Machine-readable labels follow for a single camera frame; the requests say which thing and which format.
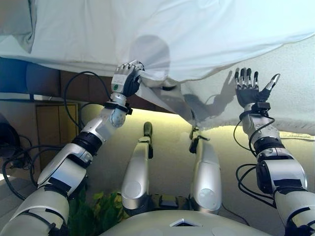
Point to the right robot leg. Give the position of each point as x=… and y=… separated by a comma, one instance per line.
x=206, y=172

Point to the mattress with white sheet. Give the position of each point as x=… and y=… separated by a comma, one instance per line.
x=61, y=59

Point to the silver robot torso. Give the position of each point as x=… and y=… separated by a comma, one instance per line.
x=157, y=223

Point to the left robot leg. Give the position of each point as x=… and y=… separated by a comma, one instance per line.
x=135, y=177

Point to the robot leg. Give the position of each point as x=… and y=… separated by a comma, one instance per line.
x=135, y=177
x=206, y=172

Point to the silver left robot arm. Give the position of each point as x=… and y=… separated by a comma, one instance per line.
x=61, y=172

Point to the wooden nightstand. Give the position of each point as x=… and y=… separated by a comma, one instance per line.
x=49, y=120

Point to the green leafy plant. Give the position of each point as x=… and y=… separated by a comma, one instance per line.
x=103, y=209

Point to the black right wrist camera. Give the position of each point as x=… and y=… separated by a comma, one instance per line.
x=263, y=106

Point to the white duvet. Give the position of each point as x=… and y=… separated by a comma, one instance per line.
x=197, y=37

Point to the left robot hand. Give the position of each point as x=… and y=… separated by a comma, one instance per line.
x=129, y=83

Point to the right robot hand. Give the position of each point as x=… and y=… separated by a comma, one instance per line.
x=248, y=94

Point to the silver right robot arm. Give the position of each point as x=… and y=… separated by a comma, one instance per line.
x=283, y=172

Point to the black round device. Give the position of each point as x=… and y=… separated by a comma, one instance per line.
x=8, y=137

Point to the beige pillow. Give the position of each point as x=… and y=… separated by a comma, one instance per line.
x=14, y=19

